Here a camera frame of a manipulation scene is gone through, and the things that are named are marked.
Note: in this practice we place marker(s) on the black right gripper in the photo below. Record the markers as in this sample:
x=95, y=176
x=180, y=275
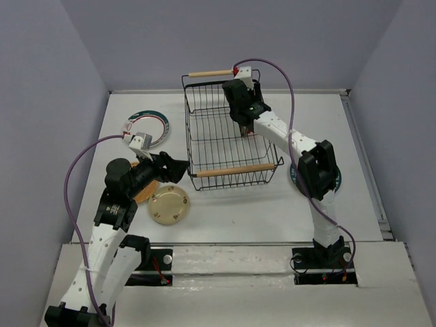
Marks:
x=258, y=90

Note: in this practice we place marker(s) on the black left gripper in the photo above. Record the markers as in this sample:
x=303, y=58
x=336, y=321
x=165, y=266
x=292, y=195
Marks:
x=175, y=168

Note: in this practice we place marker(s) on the black rimmed silver plate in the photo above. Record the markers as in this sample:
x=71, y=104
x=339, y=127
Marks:
x=244, y=131

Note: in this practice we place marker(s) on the white plate teal lettered rim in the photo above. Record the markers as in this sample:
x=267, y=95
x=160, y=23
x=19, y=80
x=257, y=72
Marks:
x=338, y=180

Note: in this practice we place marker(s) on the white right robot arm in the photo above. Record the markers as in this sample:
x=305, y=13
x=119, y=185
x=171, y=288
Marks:
x=316, y=172

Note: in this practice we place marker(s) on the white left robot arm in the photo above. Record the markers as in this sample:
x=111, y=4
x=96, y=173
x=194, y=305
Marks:
x=112, y=254

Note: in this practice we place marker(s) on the woven tan plate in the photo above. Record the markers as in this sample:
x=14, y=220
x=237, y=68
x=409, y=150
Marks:
x=147, y=192

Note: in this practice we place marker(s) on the beige floral plate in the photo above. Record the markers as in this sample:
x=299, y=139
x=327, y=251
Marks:
x=169, y=205

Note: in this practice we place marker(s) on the white plate teal red rim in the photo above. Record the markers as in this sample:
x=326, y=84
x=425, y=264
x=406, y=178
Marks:
x=149, y=122

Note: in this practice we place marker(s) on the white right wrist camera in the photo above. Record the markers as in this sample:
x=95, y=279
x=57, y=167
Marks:
x=245, y=75

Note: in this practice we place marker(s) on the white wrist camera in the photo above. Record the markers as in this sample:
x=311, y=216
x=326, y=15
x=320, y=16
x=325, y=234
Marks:
x=139, y=143
x=245, y=75

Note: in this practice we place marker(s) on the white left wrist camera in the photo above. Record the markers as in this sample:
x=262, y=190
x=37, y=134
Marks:
x=139, y=143

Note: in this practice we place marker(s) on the black wire dish rack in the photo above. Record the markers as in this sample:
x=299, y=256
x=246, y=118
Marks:
x=220, y=157

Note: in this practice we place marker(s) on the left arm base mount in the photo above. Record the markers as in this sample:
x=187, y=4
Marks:
x=156, y=272

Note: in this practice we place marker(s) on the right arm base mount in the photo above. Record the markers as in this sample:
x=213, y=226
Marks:
x=309, y=270

